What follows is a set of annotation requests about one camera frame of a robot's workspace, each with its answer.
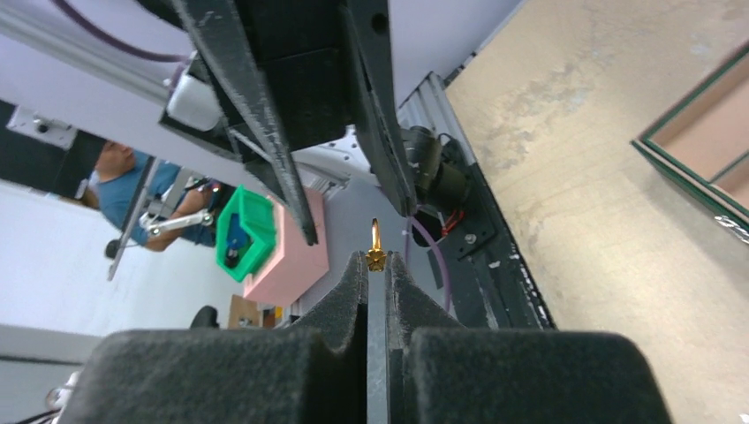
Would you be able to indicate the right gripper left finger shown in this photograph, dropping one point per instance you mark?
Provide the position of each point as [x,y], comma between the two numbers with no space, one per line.
[313,371]

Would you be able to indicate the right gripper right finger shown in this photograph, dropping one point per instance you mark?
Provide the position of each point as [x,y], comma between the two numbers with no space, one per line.
[440,371]

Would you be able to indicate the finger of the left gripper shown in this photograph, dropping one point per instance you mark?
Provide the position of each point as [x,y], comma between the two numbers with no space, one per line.
[367,34]
[218,34]

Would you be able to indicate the green jewelry box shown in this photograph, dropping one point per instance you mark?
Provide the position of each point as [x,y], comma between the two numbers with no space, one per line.
[701,143]

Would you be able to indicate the pink foam block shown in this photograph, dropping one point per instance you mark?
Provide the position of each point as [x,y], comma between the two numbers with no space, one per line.
[294,266]

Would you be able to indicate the green plastic bin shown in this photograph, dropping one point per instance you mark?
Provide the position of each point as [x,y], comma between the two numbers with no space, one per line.
[245,233]

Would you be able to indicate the person in blue shirt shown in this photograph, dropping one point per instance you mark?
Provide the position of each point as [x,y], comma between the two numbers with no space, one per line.
[119,169]

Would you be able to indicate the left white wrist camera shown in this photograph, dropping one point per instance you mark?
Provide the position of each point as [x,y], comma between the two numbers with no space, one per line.
[194,103]

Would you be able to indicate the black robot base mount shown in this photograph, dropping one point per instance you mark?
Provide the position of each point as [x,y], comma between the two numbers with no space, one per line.
[490,283]

